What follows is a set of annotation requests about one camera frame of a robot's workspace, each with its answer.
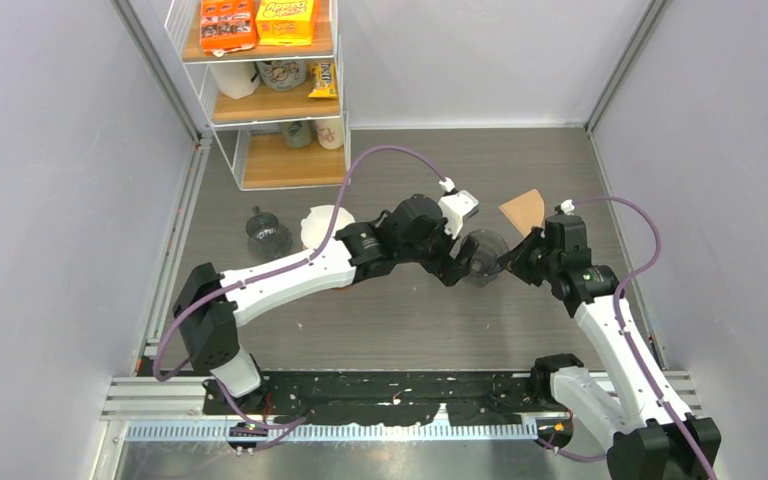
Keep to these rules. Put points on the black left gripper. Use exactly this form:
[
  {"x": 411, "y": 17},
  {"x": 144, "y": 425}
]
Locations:
[{"x": 455, "y": 268}]

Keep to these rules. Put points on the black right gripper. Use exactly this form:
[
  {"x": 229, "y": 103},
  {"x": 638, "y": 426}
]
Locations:
[{"x": 516, "y": 261}]

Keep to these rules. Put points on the white paper coffee filter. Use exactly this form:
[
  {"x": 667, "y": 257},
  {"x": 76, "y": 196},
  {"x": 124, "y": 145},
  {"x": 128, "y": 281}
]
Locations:
[{"x": 317, "y": 221}]

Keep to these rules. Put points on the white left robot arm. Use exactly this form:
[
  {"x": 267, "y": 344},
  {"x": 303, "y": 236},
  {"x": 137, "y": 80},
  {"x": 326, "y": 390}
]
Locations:
[{"x": 213, "y": 305}]

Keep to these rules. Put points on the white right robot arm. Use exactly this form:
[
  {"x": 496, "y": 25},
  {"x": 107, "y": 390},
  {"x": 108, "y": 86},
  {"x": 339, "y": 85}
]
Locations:
[{"x": 645, "y": 428}]

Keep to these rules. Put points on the brown paper filter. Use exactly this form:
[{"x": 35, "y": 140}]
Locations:
[{"x": 525, "y": 212}]

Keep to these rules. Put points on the white patterned cup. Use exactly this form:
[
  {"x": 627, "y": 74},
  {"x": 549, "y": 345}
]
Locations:
[{"x": 330, "y": 132}]

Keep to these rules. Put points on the small dark glass cup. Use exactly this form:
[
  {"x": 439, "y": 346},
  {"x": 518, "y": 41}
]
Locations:
[{"x": 267, "y": 238}]

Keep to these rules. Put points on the yellow candy bag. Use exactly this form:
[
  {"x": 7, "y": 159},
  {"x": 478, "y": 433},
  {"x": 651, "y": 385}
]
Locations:
[{"x": 325, "y": 86}]

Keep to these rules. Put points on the printed white mug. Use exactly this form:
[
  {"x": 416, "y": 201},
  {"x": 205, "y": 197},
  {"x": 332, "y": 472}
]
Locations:
[{"x": 283, "y": 75}]

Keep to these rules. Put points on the yellow snack box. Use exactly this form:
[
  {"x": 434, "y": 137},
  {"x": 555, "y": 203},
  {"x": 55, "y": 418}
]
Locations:
[{"x": 286, "y": 22}]

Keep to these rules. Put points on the orange snack box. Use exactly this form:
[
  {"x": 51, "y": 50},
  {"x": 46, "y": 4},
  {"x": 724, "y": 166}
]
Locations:
[{"x": 227, "y": 26}]

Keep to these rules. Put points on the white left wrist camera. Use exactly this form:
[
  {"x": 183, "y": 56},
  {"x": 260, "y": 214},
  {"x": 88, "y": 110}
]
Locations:
[{"x": 457, "y": 206}]

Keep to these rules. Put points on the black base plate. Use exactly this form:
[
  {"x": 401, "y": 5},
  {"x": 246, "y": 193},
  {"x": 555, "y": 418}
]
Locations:
[{"x": 390, "y": 398}]

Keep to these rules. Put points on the white wire wooden shelf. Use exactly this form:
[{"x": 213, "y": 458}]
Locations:
[{"x": 248, "y": 130}]

